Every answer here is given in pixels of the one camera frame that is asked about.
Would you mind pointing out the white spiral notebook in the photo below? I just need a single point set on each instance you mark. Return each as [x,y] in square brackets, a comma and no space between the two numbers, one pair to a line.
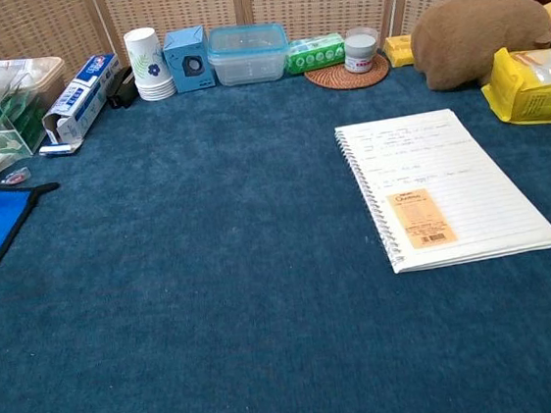
[472,205]

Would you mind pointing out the round woven rattan coaster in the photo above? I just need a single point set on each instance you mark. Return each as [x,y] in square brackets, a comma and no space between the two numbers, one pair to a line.
[346,76]

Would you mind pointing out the clear container with blue lid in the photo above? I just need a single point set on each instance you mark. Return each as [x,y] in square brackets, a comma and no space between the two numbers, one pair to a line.
[247,54]

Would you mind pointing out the green tissue pack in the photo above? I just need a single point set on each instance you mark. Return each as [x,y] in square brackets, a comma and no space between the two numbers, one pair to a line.
[314,53]

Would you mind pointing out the blue cardboard speaker box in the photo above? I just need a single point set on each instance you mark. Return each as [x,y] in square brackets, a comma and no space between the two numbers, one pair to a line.
[188,60]

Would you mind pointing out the white jar with label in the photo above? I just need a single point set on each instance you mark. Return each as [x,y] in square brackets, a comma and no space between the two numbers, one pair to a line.
[360,50]

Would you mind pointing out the stack of floral paper cups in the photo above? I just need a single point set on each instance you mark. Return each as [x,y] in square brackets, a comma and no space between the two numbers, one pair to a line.
[148,64]

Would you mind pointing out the black stapler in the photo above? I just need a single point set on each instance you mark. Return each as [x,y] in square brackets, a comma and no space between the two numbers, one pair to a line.
[121,89]

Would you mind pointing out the yellow cheese block toy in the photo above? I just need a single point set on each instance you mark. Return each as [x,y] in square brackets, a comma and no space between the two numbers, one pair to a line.
[398,50]

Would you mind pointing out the woven wooden folding screen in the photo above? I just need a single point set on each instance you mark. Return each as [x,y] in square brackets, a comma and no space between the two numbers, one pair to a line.
[254,1]

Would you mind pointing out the blue white toothpaste box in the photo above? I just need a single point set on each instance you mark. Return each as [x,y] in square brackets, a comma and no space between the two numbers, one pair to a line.
[78,105]

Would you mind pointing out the brown capybara plush toy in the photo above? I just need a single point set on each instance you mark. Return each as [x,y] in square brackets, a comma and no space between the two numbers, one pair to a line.
[474,37]

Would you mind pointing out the small red clear wrapper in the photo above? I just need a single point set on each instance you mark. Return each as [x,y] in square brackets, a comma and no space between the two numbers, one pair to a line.
[16,175]

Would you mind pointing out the beige tray with plastic packets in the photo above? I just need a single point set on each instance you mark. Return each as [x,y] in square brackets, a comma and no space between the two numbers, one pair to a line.
[40,73]

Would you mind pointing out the yellow snack bag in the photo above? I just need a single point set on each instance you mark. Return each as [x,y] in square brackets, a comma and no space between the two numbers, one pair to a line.
[534,90]

